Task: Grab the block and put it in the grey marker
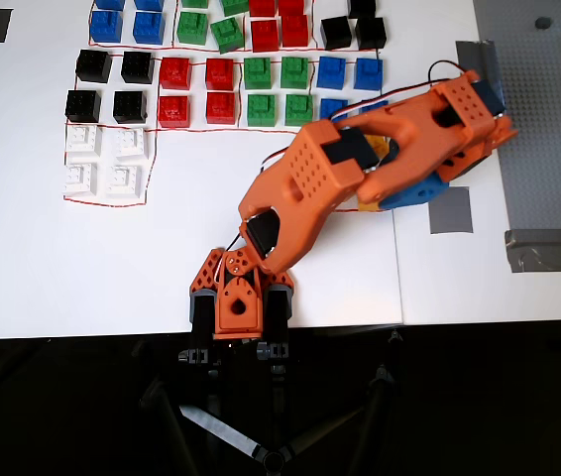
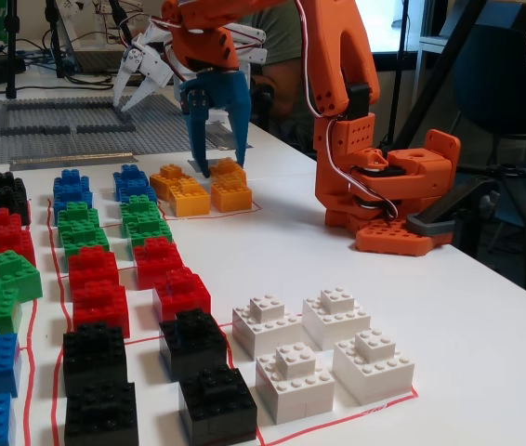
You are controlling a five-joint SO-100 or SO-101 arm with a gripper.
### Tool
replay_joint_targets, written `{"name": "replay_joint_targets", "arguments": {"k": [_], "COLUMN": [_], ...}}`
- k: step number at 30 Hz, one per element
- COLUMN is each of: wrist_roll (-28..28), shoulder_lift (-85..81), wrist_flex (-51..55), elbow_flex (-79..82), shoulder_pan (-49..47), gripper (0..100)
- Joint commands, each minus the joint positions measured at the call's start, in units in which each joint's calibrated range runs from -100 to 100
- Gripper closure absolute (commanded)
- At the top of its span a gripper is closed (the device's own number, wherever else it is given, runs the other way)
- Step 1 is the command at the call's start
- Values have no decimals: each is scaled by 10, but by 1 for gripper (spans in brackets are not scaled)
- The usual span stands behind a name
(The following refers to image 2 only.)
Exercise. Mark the orange and blue gripper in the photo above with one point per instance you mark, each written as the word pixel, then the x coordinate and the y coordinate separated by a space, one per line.
pixel 222 89

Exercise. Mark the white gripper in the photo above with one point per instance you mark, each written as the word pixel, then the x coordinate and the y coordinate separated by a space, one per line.
pixel 148 65

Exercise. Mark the yellow lego block stack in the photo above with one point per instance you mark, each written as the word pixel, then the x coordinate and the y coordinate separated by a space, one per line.
pixel 226 169
pixel 191 202
pixel 230 197
pixel 165 179

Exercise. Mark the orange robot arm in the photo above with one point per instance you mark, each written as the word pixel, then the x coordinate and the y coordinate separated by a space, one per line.
pixel 337 56

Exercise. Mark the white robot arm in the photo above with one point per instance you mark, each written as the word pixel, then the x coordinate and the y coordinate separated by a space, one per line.
pixel 249 44

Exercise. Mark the person's bare forearm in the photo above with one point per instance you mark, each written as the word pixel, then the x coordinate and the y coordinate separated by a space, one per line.
pixel 286 88

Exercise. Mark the grey tape square marker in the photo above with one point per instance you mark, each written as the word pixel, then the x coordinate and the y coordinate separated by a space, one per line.
pixel 193 165

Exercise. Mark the black lego block stack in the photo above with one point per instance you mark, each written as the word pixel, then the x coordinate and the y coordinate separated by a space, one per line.
pixel 100 413
pixel 3 179
pixel 193 344
pixel 12 204
pixel 216 409
pixel 93 358

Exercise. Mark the white lego block stack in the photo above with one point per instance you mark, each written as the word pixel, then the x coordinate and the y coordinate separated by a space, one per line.
pixel 337 320
pixel 374 371
pixel 265 325
pixel 293 385

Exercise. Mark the grey lego baseplate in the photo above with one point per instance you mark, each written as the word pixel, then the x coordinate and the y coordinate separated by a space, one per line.
pixel 82 141

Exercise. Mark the person in green shirt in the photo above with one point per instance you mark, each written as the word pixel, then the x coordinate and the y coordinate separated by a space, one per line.
pixel 281 28

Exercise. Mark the green bottle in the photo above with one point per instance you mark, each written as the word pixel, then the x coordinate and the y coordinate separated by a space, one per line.
pixel 0 18

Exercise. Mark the thin black stand pole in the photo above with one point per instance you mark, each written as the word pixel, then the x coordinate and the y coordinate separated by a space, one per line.
pixel 401 69

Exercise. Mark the black diagonal pole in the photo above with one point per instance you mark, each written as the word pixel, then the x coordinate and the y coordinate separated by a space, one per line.
pixel 435 79

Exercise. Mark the white background desk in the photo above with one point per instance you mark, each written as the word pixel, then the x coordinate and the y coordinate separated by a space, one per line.
pixel 430 44

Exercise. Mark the grey and black table clamp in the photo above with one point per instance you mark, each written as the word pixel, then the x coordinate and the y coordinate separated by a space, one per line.
pixel 430 225

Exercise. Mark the blue chair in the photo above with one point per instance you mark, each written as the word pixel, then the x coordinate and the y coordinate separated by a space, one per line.
pixel 495 83

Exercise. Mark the grey duct tape strip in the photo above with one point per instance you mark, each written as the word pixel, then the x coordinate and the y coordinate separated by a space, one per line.
pixel 72 161
pixel 219 135

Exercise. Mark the short grey brick wall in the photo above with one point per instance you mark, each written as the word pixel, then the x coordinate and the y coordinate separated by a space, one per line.
pixel 56 129

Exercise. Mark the grey corner brick wall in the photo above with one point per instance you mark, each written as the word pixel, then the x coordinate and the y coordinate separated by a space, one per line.
pixel 17 130

